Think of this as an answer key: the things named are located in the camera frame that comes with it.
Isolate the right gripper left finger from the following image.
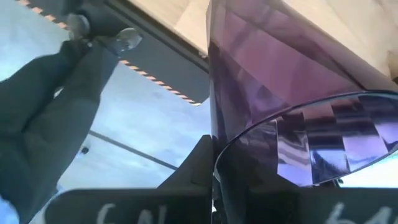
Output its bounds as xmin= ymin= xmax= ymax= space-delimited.
xmin=44 ymin=134 xmax=215 ymax=224

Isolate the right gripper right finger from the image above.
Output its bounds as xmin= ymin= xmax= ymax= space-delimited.
xmin=244 ymin=186 xmax=398 ymax=224

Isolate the purple transparent tumbler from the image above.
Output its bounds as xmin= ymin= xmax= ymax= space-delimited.
xmin=206 ymin=0 xmax=398 ymax=224

